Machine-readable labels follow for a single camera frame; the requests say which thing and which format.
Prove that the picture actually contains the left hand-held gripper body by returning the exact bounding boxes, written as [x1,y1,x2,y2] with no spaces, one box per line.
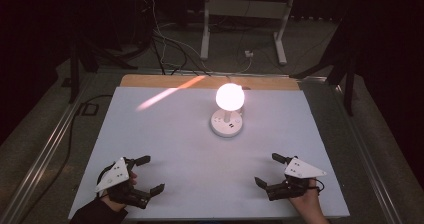
[94,156,152,210]

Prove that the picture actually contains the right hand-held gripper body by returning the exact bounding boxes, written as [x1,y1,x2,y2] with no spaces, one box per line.
[265,157,328,202]

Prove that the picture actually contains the person's right hand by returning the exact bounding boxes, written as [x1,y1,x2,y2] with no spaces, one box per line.
[288,177,327,218]

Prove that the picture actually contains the white table mat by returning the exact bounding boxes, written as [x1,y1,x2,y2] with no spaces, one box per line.
[67,85,351,221]

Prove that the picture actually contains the white round socket base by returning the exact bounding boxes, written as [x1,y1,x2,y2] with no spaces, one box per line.
[209,108,244,139]

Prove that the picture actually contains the glowing round light bulb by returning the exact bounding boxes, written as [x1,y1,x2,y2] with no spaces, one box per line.
[215,82,246,112]

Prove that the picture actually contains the black tripod stand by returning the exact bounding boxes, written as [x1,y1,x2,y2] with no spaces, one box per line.
[68,30,139,104]
[289,13,358,117]

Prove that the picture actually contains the white metal stand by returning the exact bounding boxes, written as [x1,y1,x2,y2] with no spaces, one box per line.
[199,0,299,66]

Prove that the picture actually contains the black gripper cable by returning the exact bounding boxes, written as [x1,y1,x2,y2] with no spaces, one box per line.
[95,163,116,189]
[313,178,326,195]

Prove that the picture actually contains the black floor cable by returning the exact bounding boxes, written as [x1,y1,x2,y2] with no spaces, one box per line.
[19,94,114,218]

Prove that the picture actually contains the aluminium floor rail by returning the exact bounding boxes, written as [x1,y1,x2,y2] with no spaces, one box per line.
[0,73,98,224]
[331,82,406,224]

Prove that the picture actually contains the black rectangular floor bracket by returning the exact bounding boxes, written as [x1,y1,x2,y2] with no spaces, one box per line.
[79,102,100,117]

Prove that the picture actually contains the white cable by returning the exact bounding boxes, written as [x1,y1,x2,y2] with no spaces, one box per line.
[145,0,254,76]

